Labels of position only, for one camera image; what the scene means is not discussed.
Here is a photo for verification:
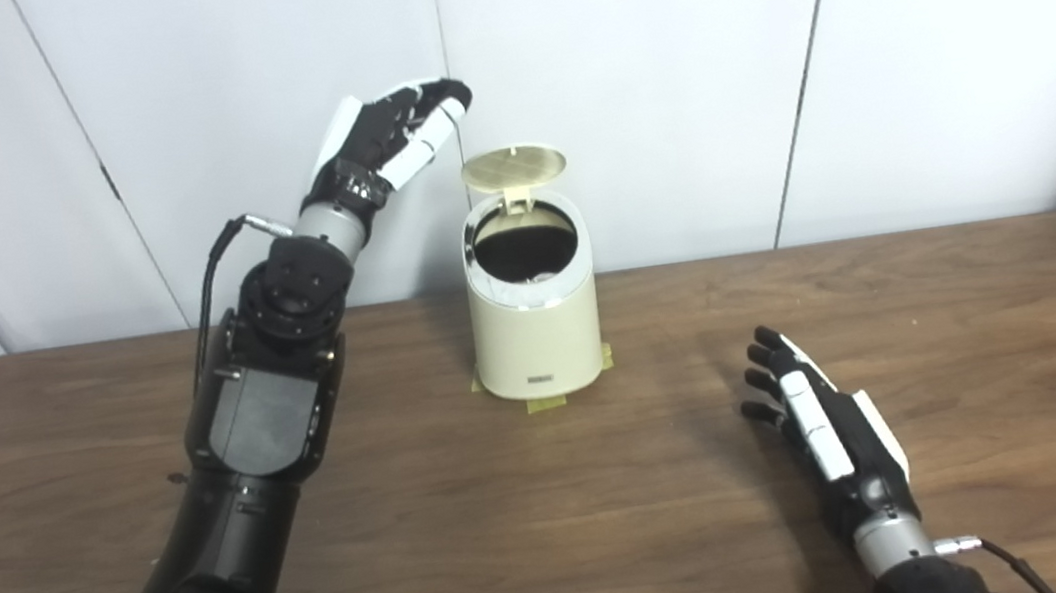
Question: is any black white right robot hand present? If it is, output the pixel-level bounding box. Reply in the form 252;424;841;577
732;310;920;551

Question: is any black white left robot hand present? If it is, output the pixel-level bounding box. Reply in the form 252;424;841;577
287;74;486;226

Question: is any cream-colored lidded bin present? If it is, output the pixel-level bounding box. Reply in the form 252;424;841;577
448;136;610;408

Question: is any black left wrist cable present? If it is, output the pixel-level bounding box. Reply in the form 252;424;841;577
173;208;312;394

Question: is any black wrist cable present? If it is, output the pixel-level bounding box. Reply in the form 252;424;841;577
173;208;312;394
933;525;1054;593

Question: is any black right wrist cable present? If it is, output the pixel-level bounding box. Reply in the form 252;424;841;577
933;525;1054;593

